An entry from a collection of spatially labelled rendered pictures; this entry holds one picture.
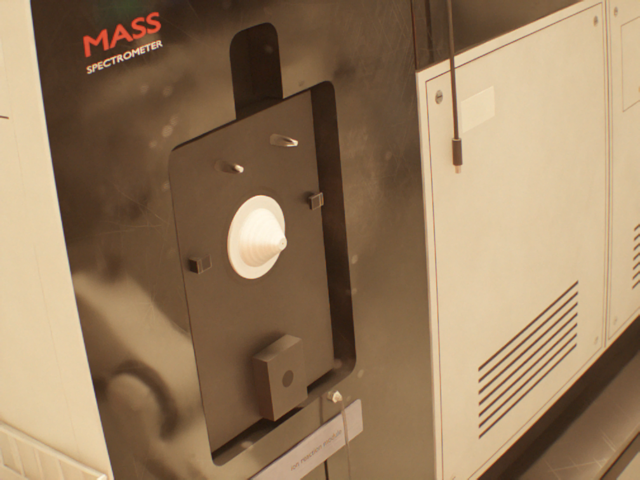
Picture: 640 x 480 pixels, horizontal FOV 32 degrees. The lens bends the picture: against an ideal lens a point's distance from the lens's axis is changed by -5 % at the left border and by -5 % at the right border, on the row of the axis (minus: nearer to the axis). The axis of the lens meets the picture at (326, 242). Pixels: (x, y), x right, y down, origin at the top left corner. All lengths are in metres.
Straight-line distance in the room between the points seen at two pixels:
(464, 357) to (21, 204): 0.56
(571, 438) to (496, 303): 0.32
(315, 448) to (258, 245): 0.21
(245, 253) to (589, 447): 0.69
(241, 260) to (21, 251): 0.18
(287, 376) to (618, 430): 0.65
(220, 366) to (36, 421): 0.15
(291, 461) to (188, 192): 0.26
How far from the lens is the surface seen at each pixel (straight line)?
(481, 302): 1.17
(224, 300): 0.86
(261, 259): 0.87
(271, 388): 0.91
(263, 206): 0.87
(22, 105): 0.71
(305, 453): 0.97
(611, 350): 1.61
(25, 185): 0.74
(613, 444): 1.45
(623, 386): 1.56
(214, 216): 0.84
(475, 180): 1.11
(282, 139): 0.86
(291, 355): 0.92
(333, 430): 1.00
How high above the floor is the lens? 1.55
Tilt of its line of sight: 24 degrees down
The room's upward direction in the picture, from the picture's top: 5 degrees counter-clockwise
